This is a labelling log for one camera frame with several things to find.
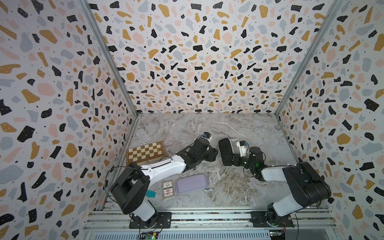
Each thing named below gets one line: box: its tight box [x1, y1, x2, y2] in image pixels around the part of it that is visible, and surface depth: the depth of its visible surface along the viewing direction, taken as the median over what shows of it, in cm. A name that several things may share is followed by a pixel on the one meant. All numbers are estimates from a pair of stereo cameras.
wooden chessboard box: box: [125, 141, 167, 166], surface depth 97 cm
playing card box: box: [162, 180, 175, 198], surface depth 84 cm
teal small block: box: [145, 190, 157, 198], surface depth 83 cm
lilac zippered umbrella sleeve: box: [176, 173, 208, 193], surface depth 86 cm
